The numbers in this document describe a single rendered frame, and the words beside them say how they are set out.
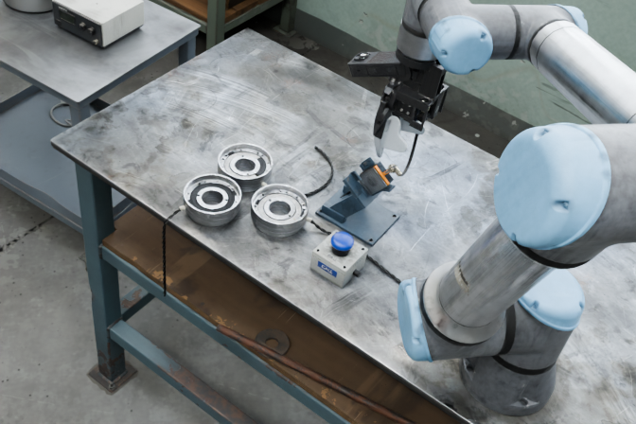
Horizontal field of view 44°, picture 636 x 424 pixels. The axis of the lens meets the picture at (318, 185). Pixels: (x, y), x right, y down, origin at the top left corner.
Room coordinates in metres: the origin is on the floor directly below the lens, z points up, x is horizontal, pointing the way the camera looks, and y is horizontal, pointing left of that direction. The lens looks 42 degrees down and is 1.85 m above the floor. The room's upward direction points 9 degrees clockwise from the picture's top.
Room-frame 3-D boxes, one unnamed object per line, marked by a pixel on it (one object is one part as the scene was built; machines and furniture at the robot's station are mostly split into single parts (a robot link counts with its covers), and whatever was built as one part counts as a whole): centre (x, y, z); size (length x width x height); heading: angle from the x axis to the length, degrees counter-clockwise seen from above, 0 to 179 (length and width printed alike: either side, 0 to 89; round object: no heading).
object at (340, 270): (0.94, -0.06, 0.82); 0.08 x 0.07 x 0.05; 60
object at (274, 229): (1.04, 0.06, 0.82); 0.10 x 0.10 x 0.04
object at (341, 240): (0.94, -0.06, 0.85); 0.04 x 0.04 x 0.05
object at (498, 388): (0.77, -0.35, 0.85); 0.15 x 0.15 x 0.10
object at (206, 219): (1.03, 0.19, 0.82); 0.10 x 0.10 x 0.04
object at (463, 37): (0.97, -0.17, 1.29); 0.11 x 0.11 x 0.08; 16
